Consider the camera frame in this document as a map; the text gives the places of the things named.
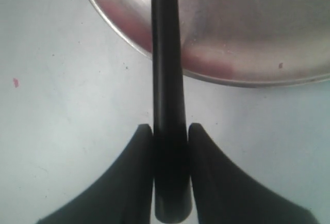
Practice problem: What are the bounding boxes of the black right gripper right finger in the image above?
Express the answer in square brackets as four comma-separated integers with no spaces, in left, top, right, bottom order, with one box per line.
[188,123,318,223]

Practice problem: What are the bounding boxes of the black serrated knife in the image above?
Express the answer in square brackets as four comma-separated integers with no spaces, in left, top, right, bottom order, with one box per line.
[152,0,192,223]

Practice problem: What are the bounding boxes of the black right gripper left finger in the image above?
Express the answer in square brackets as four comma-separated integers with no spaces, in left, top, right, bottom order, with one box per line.
[38,124,153,223]

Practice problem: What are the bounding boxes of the round stainless steel plate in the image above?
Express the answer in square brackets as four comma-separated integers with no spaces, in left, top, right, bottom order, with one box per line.
[75,0,330,88]

